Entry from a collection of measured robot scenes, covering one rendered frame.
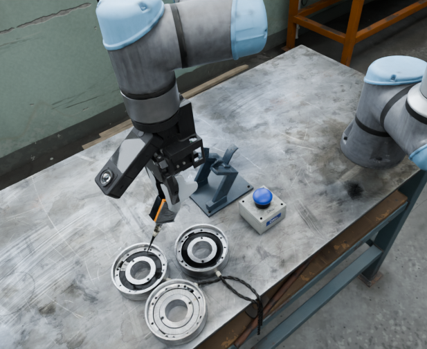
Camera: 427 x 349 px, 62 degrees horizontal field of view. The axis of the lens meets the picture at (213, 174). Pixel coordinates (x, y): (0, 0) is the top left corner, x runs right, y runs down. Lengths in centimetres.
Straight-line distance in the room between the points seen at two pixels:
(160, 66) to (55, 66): 175
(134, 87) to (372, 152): 60
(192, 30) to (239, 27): 5
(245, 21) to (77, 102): 191
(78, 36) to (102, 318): 168
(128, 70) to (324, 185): 55
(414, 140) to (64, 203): 75
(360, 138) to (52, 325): 74
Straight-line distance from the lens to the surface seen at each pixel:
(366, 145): 88
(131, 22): 42
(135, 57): 43
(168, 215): 65
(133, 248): 73
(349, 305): 160
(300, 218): 78
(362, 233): 110
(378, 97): 81
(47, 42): 212
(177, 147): 54
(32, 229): 90
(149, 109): 47
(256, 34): 45
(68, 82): 223
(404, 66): 83
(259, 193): 72
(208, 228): 73
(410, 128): 73
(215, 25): 44
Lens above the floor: 143
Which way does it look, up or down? 47 degrees down
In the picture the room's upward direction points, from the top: 7 degrees counter-clockwise
